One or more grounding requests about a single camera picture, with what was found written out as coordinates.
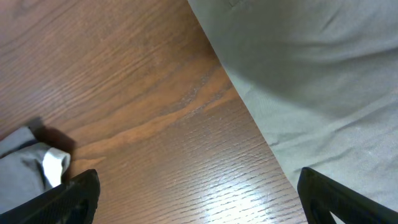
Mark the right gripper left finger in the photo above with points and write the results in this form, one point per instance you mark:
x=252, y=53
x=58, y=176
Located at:
x=74, y=201

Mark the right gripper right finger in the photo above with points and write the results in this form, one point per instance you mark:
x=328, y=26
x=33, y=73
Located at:
x=323, y=199

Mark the grey shorts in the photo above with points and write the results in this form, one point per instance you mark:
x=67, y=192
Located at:
x=28, y=168

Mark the beige khaki shorts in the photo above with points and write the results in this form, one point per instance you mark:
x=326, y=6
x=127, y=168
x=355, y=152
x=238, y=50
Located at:
x=319, y=78

